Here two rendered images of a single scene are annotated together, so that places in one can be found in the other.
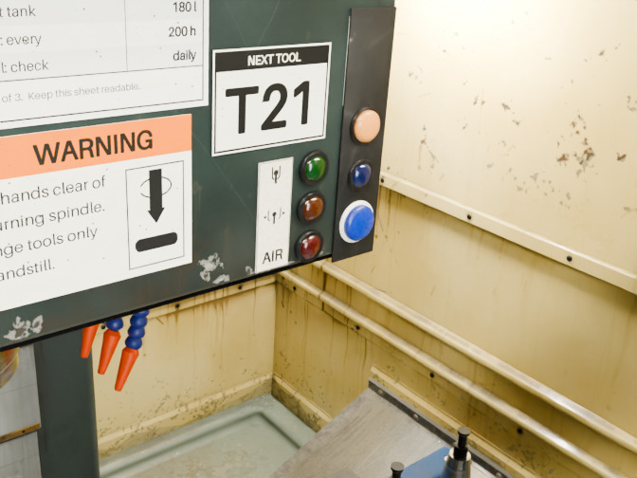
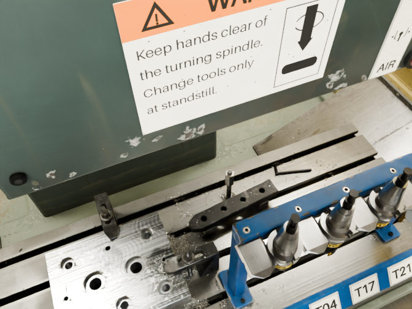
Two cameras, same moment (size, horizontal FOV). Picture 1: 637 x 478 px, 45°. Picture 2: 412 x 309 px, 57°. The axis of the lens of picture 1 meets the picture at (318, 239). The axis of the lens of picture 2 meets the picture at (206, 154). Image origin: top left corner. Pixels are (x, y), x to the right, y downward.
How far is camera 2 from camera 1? 24 cm
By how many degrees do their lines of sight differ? 33
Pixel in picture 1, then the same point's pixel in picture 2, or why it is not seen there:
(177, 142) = not seen: outside the picture
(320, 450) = (334, 104)
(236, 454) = not seen: hidden behind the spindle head
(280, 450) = not seen: hidden behind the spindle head
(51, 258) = (214, 86)
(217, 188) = (361, 15)
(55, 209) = (221, 48)
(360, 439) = (359, 102)
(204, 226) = (340, 48)
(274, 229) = (396, 45)
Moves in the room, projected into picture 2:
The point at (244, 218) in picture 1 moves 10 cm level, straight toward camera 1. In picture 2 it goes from (374, 38) to (383, 132)
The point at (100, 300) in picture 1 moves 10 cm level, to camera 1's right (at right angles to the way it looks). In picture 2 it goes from (247, 109) to (376, 137)
